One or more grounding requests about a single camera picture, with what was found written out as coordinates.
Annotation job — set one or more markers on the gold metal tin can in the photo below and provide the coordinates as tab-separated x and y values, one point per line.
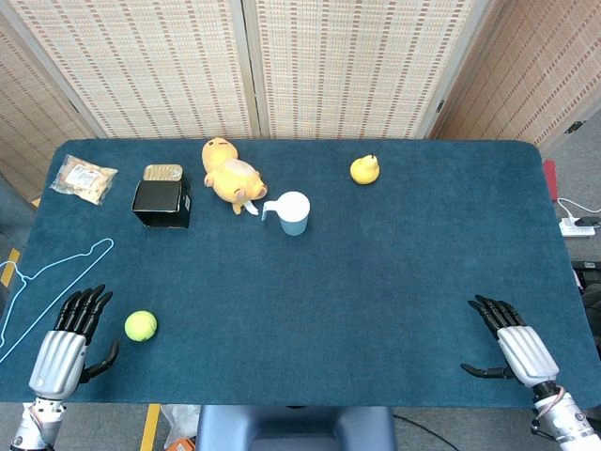
162	172

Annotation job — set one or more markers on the blue table cloth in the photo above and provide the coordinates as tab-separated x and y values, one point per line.
300	291

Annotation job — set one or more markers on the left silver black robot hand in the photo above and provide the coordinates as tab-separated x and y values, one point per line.
58	350

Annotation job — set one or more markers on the black power adapter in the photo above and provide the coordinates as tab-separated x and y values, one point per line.
586	220

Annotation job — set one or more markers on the woven folding screen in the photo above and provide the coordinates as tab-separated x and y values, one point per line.
263	66

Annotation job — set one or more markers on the clear snack bag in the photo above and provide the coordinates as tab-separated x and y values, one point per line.
83	179

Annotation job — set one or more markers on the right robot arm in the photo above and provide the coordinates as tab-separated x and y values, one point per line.
561	415

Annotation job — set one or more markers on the yellow pear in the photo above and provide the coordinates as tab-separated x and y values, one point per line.
365	169

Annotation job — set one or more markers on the black box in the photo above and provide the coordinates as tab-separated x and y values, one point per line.
162	203

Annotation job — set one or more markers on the white power strip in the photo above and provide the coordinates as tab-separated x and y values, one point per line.
576	229

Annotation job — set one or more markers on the yellow tennis ball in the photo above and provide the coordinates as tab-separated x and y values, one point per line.
141	325

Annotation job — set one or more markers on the light blue plastic cup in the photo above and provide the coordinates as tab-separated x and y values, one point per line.
293	213

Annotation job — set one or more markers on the yellow plush toy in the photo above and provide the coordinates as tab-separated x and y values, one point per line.
231	176

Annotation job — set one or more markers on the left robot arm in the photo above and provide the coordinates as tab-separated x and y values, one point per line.
35	425

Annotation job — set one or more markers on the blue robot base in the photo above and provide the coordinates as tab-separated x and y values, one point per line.
296	428

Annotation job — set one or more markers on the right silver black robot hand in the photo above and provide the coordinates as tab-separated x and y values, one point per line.
526	350

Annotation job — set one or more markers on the white plastic bag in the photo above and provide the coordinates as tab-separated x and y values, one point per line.
180	425

